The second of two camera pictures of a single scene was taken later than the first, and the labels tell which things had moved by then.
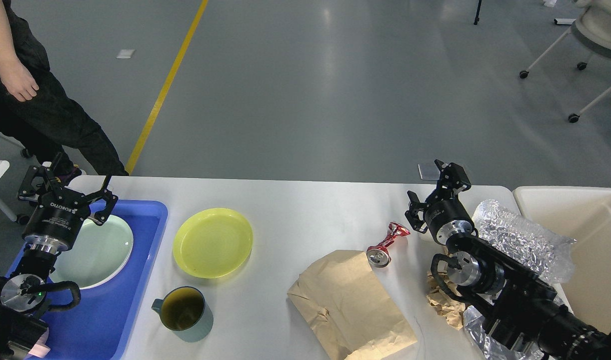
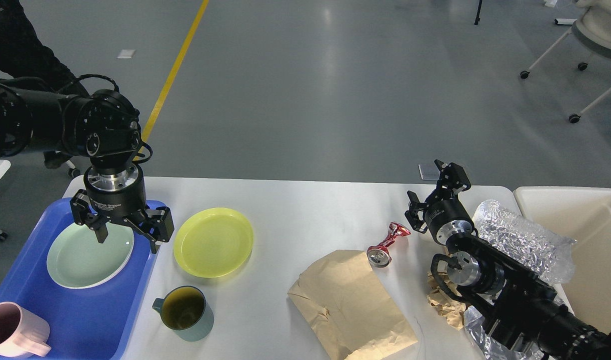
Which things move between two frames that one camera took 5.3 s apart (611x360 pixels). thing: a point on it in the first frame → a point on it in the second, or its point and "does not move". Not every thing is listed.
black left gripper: (54, 221) → (114, 190)
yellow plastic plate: (213, 243) does not move
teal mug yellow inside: (184, 310) does not move
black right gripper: (446, 216) does not move
